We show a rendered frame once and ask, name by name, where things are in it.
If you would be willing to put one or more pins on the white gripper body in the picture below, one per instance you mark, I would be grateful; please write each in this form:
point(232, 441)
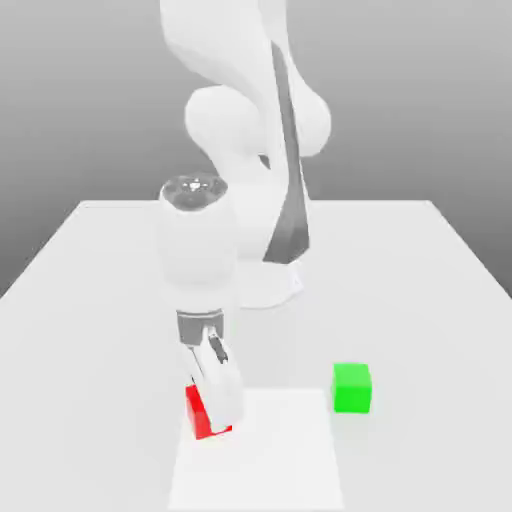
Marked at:
point(220, 384)

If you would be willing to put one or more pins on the small red cube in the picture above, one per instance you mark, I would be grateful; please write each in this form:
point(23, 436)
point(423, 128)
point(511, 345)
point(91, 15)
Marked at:
point(195, 408)

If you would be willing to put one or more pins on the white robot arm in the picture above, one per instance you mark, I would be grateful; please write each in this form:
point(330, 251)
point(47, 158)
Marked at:
point(224, 132)

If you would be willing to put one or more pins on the small green cube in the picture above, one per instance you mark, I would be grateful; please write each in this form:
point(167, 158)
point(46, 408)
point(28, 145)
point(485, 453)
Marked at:
point(352, 388)

